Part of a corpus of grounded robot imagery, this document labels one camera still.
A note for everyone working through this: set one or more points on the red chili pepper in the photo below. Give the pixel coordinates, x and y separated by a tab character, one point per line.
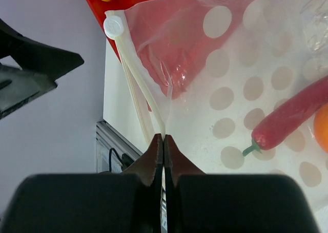
288	117

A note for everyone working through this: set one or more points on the aluminium mounting rail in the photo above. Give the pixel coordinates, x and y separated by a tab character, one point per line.
114	153

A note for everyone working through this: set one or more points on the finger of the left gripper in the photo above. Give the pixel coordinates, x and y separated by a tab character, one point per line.
39	66

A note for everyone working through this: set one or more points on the red plastic tray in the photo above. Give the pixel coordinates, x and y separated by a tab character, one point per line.
167	41

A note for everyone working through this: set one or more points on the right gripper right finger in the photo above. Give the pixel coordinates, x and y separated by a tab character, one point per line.
197	202

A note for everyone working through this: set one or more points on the orange round fruit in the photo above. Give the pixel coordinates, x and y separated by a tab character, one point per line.
321	127

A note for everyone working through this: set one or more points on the clear dotted zip bag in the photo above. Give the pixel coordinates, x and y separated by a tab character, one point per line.
279	49

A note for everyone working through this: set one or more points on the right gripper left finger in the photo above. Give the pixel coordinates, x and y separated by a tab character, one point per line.
105	202

